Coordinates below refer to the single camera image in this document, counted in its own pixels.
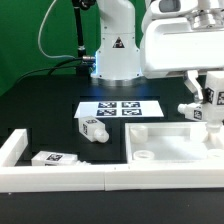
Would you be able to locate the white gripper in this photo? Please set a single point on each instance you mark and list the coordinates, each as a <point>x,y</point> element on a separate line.
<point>170,45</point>

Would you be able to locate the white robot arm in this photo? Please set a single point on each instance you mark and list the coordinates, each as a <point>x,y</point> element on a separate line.
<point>118,57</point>

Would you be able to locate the white sheet with tags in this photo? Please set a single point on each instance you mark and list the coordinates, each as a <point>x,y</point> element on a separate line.
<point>112,109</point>

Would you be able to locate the white U-shaped fence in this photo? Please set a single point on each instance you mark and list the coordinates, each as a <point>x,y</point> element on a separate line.
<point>15,178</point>

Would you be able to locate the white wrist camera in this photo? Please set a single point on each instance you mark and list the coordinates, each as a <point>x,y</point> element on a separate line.
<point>161,9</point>

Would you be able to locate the black camera pole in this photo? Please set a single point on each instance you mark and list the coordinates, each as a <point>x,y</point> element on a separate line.
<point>78,6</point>

